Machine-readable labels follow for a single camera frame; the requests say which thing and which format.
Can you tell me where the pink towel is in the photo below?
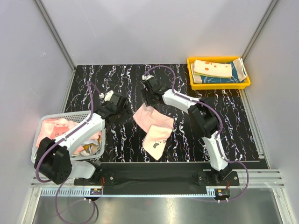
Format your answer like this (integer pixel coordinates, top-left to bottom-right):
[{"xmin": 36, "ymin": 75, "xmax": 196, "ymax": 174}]
[
  {"xmin": 133, "ymin": 104, "xmax": 174, "ymax": 160},
  {"xmin": 36, "ymin": 118, "xmax": 102, "ymax": 156}
]

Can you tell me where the orange white patterned towel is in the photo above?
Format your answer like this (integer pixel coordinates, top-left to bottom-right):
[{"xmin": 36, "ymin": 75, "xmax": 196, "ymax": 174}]
[{"xmin": 191, "ymin": 60, "xmax": 232, "ymax": 78}]

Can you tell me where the teal beige Doraemon towel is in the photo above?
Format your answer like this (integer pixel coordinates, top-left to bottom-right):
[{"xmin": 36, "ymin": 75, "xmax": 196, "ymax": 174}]
[{"xmin": 191, "ymin": 57, "xmax": 248, "ymax": 84}]

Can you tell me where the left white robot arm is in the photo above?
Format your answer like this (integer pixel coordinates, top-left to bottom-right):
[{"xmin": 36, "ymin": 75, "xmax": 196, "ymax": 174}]
[{"xmin": 34, "ymin": 93, "xmax": 132, "ymax": 185}]

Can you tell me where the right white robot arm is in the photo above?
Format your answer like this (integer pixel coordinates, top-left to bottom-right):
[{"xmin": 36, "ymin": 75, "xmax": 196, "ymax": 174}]
[{"xmin": 142, "ymin": 75, "xmax": 232, "ymax": 185}]

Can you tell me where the grey plastic laundry basket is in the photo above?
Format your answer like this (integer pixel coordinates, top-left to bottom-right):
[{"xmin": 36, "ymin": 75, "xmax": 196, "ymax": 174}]
[{"xmin": 31, "ymin": 111, "xmax": 106, "ymax": 162}]

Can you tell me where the cream yellow towel in basket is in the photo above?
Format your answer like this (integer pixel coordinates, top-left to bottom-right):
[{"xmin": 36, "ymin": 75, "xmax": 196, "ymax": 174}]
[{"xmin": 79, "ymin": 137, "xmax": 101, "ymax": 156}]

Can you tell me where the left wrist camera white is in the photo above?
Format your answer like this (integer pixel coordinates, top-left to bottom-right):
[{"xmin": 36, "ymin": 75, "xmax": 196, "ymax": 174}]
[{"xmin": 99, "ymin": 91, "xmax": 114, "ymax": 101}]

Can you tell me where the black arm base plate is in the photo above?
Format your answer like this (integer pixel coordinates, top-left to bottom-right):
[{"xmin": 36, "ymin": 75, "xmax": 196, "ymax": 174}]
[{"xmin": 74, "ymin": 162, "xmax": 240, "ymax": 187}]

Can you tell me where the aluminium frame rail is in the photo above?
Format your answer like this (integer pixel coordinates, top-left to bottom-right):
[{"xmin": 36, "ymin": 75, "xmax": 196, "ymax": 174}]
[{"xmin": 40, "ymin": 171, "xmax": 284, "ymax": 200}]

